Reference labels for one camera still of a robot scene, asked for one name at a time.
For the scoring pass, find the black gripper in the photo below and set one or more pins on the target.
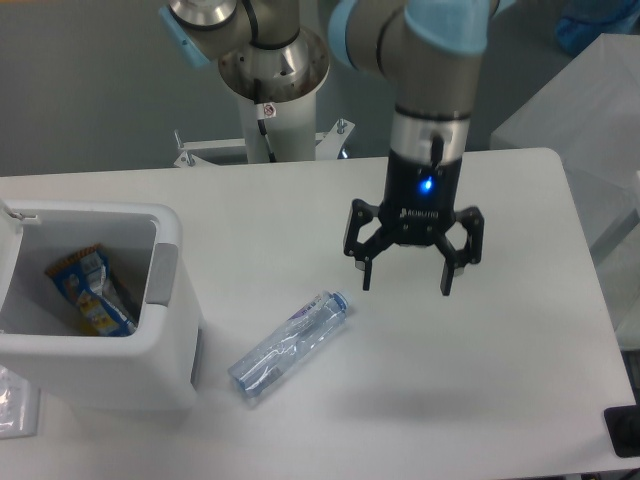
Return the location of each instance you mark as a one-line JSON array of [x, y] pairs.
[[419, 202]]

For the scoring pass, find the clear plastic water bottle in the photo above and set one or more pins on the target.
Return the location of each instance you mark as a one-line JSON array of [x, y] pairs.
[[315, 323]]

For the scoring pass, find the blue snack wrapper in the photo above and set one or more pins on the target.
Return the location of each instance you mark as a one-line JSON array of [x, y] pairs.
[[85, 280]]

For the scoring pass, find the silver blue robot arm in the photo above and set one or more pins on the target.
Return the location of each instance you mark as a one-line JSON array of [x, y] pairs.
[[430, 51]]

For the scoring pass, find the white trash can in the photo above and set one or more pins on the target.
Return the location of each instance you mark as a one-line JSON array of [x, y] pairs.
[[46, 340]]

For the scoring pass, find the blue shoe cover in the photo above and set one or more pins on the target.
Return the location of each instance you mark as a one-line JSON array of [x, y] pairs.
[[582, 22]]

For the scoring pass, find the black device at table edge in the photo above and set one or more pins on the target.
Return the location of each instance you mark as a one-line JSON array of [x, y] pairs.
[[623, 427]]

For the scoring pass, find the clear plastic bag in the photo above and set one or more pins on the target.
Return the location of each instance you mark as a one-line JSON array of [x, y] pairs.
[[20, 404]]

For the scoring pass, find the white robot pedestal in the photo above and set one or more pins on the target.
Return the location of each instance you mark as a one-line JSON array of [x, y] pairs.
[[276, 96]]

